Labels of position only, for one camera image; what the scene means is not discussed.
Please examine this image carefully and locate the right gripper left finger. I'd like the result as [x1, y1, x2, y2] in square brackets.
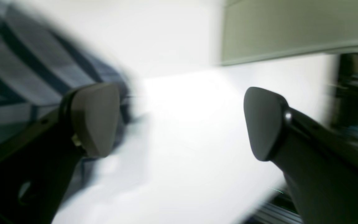
[0, 83, 120, 224]

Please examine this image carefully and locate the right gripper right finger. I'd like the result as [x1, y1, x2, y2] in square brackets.
[243, 87, 358, 224]

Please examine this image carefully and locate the navy white striped t-shirt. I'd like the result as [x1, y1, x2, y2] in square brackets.
[0, 6, 136, 199]

